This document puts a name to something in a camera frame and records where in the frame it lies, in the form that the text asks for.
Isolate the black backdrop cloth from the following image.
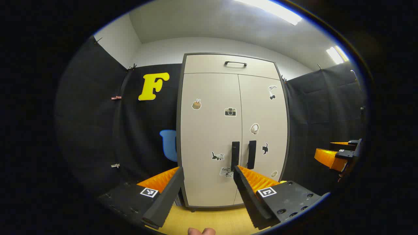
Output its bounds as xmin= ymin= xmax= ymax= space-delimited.
xmin=55 ymin=36 xmax=367 ymax=200

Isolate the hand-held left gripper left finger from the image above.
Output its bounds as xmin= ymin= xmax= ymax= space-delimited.
xmin=98 ymin=166 xmax=185 ymax=229

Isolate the small ceiling light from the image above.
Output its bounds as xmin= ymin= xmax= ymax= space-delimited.
xmin=326 ymin=46 xmax=350 ymax=65

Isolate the black door handle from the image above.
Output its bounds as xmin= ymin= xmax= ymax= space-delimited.
xmin=247 ymin=140 xmax=257 ymax=169
xmin=231 ymin=141 xmax=240 ymax=172

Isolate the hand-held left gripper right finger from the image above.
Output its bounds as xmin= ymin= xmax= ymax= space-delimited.
xmin=233 ymin=165 xmax=322 ymax=230

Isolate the white double-door shoe cabinet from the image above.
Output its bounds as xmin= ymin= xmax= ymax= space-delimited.
xmin=176 ymin=53 xmax=291 ymax=212

